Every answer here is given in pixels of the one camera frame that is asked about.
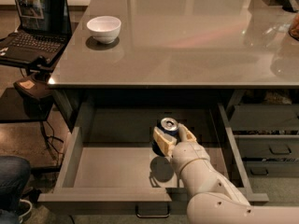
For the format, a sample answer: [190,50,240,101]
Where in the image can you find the black floor cables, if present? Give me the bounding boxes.
[38,119,64,166]

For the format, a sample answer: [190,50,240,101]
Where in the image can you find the white ceramic bowl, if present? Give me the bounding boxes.
[87,16,121,44]

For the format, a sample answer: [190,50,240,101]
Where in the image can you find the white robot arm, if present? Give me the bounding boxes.
[153,123,299,224]

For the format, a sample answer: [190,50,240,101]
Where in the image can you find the grey lower right drawer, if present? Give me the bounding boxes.
[244,161,299,177]

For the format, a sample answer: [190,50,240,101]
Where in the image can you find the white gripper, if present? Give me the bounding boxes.
[152,123,210,175]

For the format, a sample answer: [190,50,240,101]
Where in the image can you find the blue pepsi can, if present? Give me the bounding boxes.
[150,117,179,157]

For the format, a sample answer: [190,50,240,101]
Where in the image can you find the person in blue jeans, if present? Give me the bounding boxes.
[0,156,32,224]

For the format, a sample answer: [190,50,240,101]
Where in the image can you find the open grey top drawer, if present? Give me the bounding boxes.
[38,104,268,216]

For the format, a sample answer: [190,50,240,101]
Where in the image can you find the black laptop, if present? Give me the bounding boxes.
[0,0,72,67]

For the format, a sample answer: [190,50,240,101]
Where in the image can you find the metal drawer handle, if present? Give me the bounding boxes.
[135,203,170,218]

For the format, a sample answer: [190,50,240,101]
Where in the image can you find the grey middle right drawer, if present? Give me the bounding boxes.
[235,134,299,158]

